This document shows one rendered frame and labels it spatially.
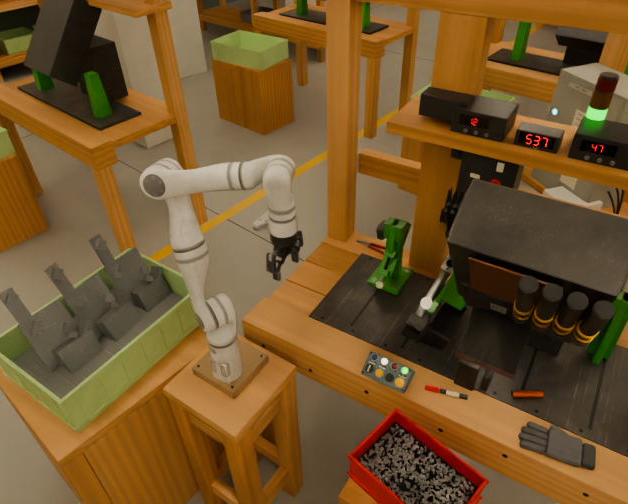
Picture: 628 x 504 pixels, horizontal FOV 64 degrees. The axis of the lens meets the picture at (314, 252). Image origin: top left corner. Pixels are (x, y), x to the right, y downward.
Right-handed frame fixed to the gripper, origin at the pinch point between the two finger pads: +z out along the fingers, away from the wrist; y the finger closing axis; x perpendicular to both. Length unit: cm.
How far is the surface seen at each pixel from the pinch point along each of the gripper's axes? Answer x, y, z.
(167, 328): 46, -12, 40
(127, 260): 75, -1, 28
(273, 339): 11.9, 5.0, 42.4
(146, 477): 42, -43, 92
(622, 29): -60, 66, -56
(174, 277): 60, 7, 37
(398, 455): -44, -12, 41
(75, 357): 65, -37, 41
